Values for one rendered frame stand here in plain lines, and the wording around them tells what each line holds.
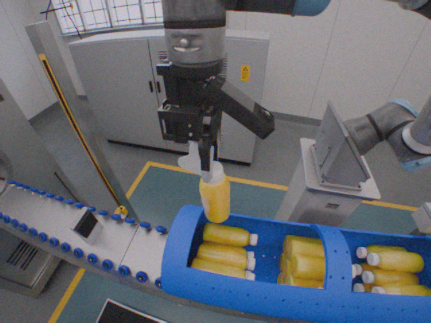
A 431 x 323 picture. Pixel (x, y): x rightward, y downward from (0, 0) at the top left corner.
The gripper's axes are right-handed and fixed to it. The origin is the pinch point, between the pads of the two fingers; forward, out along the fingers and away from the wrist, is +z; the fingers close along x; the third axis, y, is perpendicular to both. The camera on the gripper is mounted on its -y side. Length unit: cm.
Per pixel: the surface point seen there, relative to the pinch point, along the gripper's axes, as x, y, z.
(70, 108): -25, 65, 4
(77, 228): 9, 51, 35
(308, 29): -269, -67, -5
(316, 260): 4.5, -29.9, 25.1
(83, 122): -27, 65, 13
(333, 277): 10.6, -31.4, 19.9
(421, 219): -24, -92, 38
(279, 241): -6.6, -23.2, 39.9
